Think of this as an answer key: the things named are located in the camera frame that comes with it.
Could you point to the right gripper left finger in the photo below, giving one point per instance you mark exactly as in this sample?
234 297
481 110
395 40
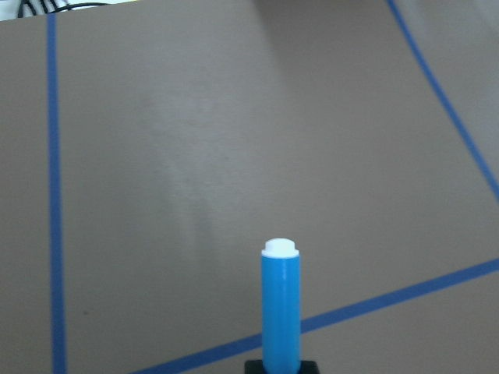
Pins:
254 367

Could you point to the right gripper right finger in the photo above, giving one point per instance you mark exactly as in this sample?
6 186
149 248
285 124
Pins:
308 367

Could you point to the blue marker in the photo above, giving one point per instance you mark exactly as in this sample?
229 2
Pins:
280 278

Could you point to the brown paper table mat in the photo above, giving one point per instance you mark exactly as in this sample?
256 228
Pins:
149 150

